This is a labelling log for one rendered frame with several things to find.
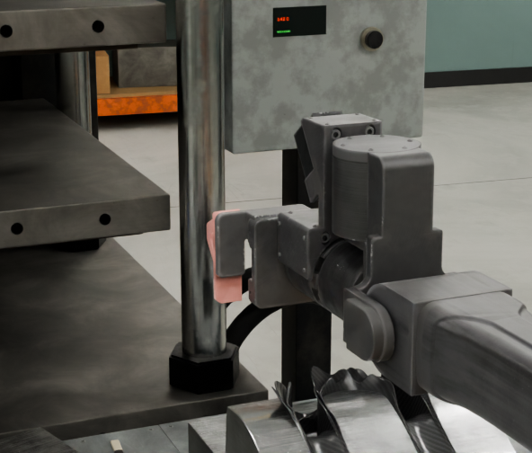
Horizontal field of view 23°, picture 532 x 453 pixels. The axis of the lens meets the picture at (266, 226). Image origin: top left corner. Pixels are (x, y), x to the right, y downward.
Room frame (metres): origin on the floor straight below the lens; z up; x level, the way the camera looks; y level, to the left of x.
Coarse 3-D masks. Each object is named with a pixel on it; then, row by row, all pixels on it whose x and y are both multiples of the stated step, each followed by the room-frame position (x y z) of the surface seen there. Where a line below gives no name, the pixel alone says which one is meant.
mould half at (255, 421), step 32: (224, 416) 1.36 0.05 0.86; (256, 416) 1.20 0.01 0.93; (288, 416) 1.20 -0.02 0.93; (352, 416) 1.21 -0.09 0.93; (384, 416) 1.22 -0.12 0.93; (448, 416) 1.23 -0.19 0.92; (192, 448) 1.34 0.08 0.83; (224, 448) 1.28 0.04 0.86; (256, 448) 1.16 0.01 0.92; (288, 448) 1.16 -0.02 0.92; (352, 448) 1.17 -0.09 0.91; (384, 448) 1.18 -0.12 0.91; (480, 448) 1.20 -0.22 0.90; (512, 448) 1.21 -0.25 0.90
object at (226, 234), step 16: (272, 208) 0.90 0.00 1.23; (288, 208) 0.90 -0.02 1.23; (304, 208) 0.90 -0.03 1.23; (208, 224) 0.95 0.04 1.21; (224, 224) 0.89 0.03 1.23; (240, 224) 0.89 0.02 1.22; (208, 240) 0.95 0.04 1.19; (224, 240) 0.89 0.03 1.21; (240, 240) 0.89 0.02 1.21; (224, 256) 0.88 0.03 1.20; (240, 256) 0.89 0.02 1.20; (224, 272) 0.88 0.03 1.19; (240, 272) 0.89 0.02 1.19; (224, 288) 0.89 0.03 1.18; (240, 288) 0.90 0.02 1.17
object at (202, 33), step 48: (192, 0) 1.61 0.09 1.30; (192, 48) 1.61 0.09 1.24; (192, 96) 1.62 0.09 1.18; (192, 144) 1.62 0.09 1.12; (192, 192) 1.62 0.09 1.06; (96, 240) 2.24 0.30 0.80; (192, 240) 1.62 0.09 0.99; (192, 288) 1.62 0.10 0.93; (192, 336) 1.62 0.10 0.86; (192, 384) 1.60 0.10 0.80
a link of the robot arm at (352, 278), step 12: (348, 240) 0.81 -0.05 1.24; (336, 252) 0.83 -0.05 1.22; (348, 252) 0.82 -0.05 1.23; (360, 252) 0.81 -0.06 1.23; (324, 264) 0.83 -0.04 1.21; (336, 264) 0.82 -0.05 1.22; (348, 264) 0.81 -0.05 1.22; (360, 264) 0.80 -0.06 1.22; (324, 276) 0.82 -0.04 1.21; (336, 276) 0.81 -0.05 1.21; (348, 276) 0.80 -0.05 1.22; (360, 276) 0.79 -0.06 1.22; (324, 288) 0.82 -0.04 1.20; (336, 288) 0.80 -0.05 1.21; (324, 300) 0.82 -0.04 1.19; (336, 300) 0.80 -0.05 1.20; (336, 312) 0.81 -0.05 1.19
